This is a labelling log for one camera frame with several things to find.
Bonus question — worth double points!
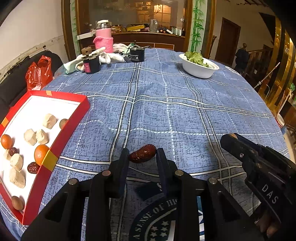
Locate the person's right hand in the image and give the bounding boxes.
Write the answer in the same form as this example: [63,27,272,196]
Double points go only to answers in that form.
[255,211,280,238]

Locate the red jujube date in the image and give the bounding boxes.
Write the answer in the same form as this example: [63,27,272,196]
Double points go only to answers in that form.
[9,147,20,157]
[128,144,157,164]
[27,162,40,174]

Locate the white bowl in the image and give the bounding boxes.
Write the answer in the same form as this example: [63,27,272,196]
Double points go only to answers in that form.
[179,53,220,79]

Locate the green leafy vegetables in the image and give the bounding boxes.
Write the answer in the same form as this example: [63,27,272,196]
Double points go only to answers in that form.
[185,51,209,67]

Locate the black box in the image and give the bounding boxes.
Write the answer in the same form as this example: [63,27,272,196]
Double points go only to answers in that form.
[129,47,145,63]

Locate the blue plaid tablecloth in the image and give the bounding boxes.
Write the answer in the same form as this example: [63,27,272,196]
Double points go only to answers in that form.
[1,48,288,240]

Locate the wooden sideboard cabinet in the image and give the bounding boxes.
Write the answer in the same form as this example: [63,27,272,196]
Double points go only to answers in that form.
[77,22,187,53]

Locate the red white cardboard tray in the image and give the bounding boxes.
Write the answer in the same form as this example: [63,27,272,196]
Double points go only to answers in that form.
[1,90,90,225]

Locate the pink knitted sleeve bottle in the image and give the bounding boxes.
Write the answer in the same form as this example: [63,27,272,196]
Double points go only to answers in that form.
[93,20,113,53]

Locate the light green cloth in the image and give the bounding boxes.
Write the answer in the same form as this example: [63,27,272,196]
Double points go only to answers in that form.
[63,59,85,74]

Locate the brown longan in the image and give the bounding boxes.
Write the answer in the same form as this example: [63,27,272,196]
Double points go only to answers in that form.
[11,196,24,211]
[59,118,68,130]

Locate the person in background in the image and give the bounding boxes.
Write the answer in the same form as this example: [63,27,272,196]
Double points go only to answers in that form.
[234,43,249,75]

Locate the dark jar with cork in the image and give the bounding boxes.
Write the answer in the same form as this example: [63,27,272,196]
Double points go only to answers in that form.
[81,47,101,74]

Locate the white cloth pile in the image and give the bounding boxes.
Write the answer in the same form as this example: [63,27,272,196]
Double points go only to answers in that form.
[89,43,129,64]

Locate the beige cake cube in tray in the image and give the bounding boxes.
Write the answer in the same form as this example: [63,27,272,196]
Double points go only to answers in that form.
[9,167,26,188]

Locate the red plastic bag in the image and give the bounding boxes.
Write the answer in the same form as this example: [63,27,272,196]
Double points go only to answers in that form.
[25,55,53,91]

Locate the glass pitcher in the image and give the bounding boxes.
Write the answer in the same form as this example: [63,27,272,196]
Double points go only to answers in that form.
[149,19,158,33]

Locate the black leather sofa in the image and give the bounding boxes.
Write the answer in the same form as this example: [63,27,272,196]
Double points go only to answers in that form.
[0,50,62,121]

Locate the orange tangerine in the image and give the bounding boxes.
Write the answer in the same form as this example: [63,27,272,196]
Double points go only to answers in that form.
[1,134,13,150]
[34,145,49,166]

